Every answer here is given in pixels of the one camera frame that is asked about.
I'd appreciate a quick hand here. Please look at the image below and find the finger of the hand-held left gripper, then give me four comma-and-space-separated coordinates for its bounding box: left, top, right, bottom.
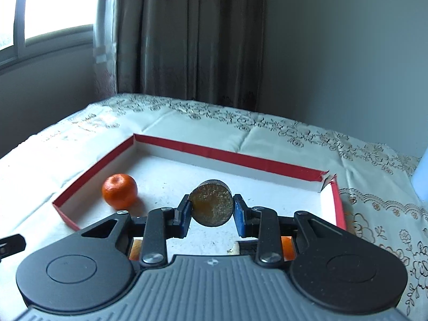
0, 234, 26, 259

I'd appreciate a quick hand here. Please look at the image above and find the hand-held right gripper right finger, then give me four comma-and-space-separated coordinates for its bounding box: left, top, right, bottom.
233, 194, 355, 270

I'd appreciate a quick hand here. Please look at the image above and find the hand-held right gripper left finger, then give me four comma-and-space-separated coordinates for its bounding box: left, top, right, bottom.
77, 194, 192, 269

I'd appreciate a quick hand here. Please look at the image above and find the red cardboard box tray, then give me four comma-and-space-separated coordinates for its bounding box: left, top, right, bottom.
52, 133, 348, 263

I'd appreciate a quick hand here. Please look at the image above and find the large orange mandarin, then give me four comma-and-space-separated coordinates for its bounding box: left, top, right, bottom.
102, 173, 138, 209

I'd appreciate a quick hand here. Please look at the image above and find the white floral tablecloth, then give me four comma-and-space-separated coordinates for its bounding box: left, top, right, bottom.
0, 93, 428, 321

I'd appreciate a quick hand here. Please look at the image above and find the brown patterned curtain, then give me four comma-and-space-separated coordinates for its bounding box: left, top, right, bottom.
114, 0, 268, 112

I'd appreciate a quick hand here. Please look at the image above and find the light blue electric kettle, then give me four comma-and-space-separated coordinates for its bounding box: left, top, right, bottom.
413, 147, 428, 204

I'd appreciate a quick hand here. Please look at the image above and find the sheer white curtain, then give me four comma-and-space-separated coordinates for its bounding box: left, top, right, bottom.
92, 0, 121, 100

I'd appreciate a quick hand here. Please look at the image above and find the window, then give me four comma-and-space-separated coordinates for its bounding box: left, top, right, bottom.
0, 0, 98, 71

